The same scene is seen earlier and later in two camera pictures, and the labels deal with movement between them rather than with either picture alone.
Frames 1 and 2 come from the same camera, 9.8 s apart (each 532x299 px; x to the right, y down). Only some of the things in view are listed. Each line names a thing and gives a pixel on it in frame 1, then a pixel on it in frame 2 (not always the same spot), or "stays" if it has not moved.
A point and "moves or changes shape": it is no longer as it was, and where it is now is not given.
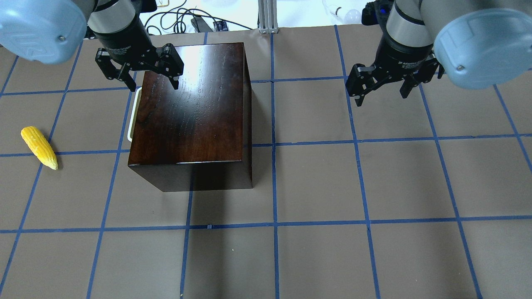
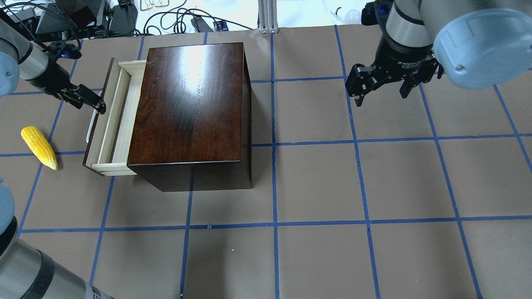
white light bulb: x=350 y=16 stays
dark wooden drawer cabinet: x=198 y=137 stays
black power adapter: x=200 y=25 stays
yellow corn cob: x=40 y=146 stays
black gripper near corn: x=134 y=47 to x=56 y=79
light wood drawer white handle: x=134 y=114 moves or changes shape
